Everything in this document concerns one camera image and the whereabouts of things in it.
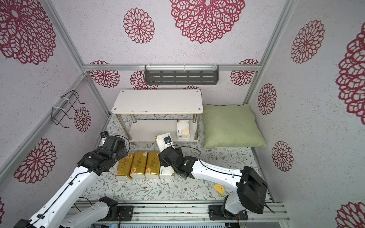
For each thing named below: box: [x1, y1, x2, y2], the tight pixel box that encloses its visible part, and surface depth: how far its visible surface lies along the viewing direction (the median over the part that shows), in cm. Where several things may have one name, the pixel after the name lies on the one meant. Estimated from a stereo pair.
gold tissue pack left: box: [115, 152, 135, 181], surface depth 84 cm
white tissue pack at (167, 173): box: [159, 165, 175, 180], surface depth 84 cm
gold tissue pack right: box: [144, 151, 161, 176], surface depth 86 cm
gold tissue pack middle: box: [129, 151, 149, 180], surface depth 85 cm
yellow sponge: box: [214, 183, 226, 195], surface depth 81 cm
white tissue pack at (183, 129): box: [176, 119, 191, 140], surface depth 97 cm
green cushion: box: [202, 104, 268, 150], surface depth 97 cm
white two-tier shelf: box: [111, 89, 204, 142], surface depth 97 cm
